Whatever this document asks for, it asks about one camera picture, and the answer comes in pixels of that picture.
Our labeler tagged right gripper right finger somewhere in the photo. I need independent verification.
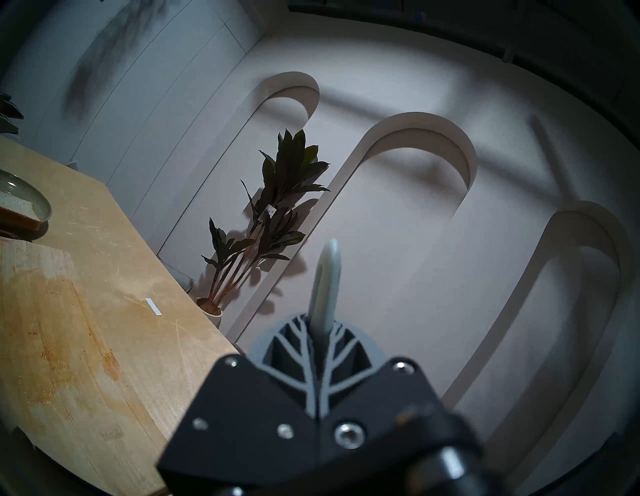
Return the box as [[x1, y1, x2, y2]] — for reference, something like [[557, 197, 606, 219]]
[[320, 324, 486, 496]]

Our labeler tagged wooden cutting board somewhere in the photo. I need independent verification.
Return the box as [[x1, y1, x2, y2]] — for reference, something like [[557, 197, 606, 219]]
[[0, 236, 171, 496]]

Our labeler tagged tall potted dark-leaved plant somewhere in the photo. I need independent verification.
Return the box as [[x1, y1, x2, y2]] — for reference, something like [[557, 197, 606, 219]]
[[196, 129, 331, 328]]

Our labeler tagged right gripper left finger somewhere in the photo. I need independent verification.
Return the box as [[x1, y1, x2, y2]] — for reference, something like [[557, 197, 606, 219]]
[[157, 313, 321, 496]]

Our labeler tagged round pale green plate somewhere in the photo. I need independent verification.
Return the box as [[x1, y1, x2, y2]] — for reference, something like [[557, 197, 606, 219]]
[[0, 169, 53, 232]]

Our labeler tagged slice of brown bread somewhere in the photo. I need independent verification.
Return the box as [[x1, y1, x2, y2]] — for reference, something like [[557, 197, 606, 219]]
[[0, 192, 44, 231]]

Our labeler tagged knife with light blue handle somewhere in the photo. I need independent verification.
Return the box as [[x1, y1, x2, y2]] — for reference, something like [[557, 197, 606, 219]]
[[307, 239, 344, 337]]

